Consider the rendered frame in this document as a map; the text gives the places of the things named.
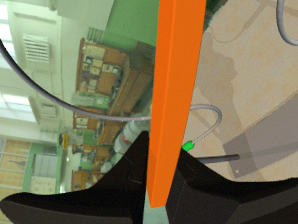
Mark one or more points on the orange handle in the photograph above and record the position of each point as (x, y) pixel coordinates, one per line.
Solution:
(179, 35)

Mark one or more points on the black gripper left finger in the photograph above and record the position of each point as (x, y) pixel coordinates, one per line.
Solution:
(118, 198)

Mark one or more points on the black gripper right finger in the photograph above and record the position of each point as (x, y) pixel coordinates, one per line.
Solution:
(198, 195)

